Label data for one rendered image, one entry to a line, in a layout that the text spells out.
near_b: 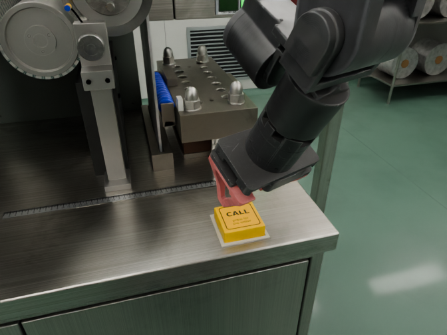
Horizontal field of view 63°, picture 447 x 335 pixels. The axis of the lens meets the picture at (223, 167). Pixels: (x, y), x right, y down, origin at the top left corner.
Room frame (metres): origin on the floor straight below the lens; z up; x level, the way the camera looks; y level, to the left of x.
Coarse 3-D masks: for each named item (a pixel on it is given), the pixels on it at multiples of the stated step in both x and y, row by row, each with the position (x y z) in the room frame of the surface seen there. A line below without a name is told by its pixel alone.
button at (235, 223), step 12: (252, 204) 0.51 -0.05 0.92; (216, 216) 0.48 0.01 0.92; (228, 216) 0.47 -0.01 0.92; (240, 216) 0.47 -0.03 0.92; (252, 216) 0.47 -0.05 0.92; (228, 228) 0.44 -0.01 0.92; (240, 228) 0.44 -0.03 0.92; (252, 228) 0.44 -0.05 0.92; (264, 228) 0.45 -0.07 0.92; (228, 240) 0.43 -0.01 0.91; (240, 240) 0.44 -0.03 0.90
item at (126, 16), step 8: (80, 0) 0.64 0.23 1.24; (136, 0) 0.66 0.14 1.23; (80, 8) 0.64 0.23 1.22; (88, 8) 0.64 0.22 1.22; (128, 8) 0.66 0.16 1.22; (136, 8) 0.66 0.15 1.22; (88, 16) 0.64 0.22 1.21; (96, 16) 0.64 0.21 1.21; (104, 16) 0.65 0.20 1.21; (112, 16) 0.65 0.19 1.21; (120, 16) 0.65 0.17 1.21; (128, 16) 0.66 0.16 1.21; (112, 24) 0.65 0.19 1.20; (120, 24) 0.65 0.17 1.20
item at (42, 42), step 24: (24, 0) 0.65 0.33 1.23; (48, 0) 0.67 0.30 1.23; (0, 24) 0.61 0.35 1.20; (24, 24) 0.62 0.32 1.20; (48, 24) 0.63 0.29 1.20; (72, 24) 0.64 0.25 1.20; (24, 48) 0.62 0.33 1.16; (48, 48) 0.63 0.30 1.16; (72, 48) 0.64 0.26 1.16; (48, 72) 0.62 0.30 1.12
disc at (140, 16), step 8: (64, 0) 0.63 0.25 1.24; (72, 0) 0.64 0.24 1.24; (144, 0) 0.67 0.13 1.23; (144, 8) 0.67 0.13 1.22; (72, 16) 0.64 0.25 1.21; (80, 16) 0.64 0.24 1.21; (136, 16) 0.66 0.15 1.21; (144, 16) 0.67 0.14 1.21; (128, 24) 0.66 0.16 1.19; (136, 24) 0.66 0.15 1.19; (112, 32) 0.65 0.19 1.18; (120, 32) 0.66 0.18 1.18; (128, 32) 0.66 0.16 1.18
